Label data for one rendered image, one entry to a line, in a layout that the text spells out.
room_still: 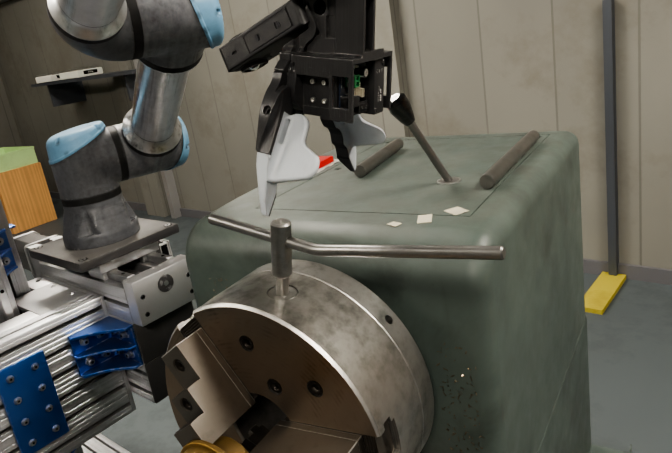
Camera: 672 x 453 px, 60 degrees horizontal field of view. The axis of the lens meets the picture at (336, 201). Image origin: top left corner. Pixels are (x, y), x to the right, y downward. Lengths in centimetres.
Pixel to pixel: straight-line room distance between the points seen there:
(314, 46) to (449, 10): 301
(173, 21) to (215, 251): 34
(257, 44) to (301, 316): 28
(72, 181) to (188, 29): 46
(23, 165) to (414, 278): 634
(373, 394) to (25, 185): 637
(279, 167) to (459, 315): 30
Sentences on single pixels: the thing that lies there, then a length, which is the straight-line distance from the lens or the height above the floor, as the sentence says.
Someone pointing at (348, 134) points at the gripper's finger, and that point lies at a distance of 61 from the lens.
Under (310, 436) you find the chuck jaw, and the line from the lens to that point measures 65.
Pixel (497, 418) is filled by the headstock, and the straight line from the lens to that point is 77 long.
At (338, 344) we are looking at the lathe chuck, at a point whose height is 120.
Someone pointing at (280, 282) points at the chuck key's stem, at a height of 125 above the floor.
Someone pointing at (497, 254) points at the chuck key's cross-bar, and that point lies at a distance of 51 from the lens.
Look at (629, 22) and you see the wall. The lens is 319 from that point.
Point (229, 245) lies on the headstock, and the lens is 86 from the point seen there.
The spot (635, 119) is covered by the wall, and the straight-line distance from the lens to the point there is 324.
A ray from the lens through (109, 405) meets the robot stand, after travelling 134.
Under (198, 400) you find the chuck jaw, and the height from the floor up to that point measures 115.
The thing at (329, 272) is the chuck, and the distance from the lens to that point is 69.
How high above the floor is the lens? 150
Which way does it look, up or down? 16 degrees down
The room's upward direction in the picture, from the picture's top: 9 degrees counter-clockwise
